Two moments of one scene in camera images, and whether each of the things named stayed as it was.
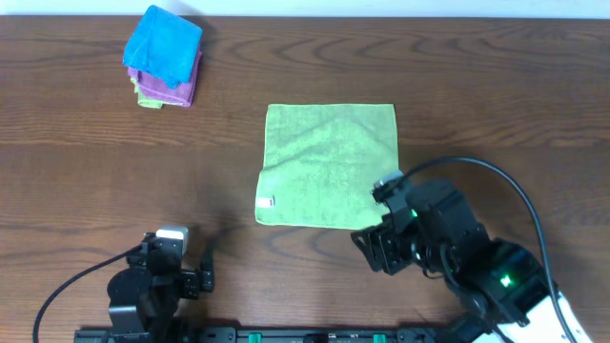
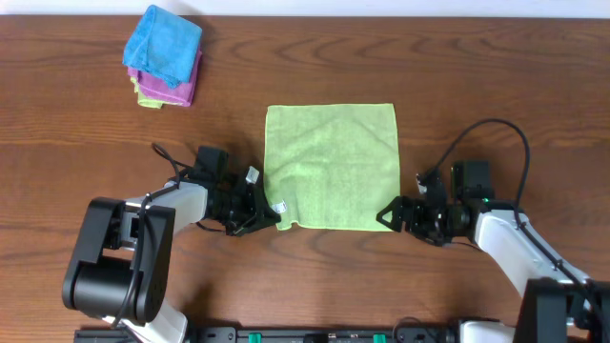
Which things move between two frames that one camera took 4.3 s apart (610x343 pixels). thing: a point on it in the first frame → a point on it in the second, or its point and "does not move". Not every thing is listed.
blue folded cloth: (165, 44) does not move
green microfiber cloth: (321, 162) does not move
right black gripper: (380, 247) → (413, 224)
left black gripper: (207, 274) → (257, 204)
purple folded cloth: (181, 94) does not move
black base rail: (119, 334) does not move
